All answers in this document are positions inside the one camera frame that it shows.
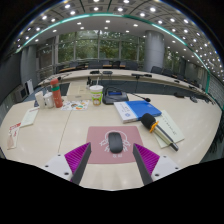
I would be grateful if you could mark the group of ceiling lights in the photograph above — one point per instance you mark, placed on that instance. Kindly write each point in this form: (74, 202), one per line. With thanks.
(96, 8)

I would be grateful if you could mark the pink printed mouse pad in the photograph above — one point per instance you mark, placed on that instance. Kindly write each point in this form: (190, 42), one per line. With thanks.
(96, 140)

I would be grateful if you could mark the green and white paper cup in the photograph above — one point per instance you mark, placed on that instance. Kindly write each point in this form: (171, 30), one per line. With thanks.
(96, 96)

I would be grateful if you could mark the red bottle with green band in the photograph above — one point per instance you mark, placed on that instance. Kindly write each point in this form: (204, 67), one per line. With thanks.
(57, 95)

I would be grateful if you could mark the group of dark office chairs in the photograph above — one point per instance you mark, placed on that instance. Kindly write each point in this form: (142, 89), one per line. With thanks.
(156, 70)

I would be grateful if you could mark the cream document with red heading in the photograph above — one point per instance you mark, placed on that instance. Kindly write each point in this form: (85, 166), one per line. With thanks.
(30, 116)

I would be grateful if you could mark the cream paper booklet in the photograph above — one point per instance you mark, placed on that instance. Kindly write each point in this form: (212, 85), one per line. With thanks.
(171, 128)

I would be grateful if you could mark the stack of white paper cups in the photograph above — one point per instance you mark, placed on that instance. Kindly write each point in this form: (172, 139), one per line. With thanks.
(39, 100)

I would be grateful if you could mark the blue and white book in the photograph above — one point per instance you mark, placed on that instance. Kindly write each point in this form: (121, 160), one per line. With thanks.
(140, 109)

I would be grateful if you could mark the black desk microphone console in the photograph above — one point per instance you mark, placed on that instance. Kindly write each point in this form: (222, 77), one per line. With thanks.
(115, 97)

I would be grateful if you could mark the black computer mouse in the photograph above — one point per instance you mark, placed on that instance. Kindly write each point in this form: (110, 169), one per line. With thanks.
(115, 142)

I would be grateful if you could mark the colourful sticker sheet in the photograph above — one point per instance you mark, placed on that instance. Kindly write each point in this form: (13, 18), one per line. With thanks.
(76, 105)

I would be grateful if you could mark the red and white leaflet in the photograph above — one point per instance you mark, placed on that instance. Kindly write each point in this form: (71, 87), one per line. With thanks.
(14, 135)

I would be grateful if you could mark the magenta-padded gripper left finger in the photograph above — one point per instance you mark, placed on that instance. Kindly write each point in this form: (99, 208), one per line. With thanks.
(76, 158)

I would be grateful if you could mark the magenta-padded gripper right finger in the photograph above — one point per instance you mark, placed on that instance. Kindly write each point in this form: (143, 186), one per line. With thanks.
(147, 159)

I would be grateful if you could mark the beige cardboard box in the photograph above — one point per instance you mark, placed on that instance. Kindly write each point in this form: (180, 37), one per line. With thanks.
(78, 91)

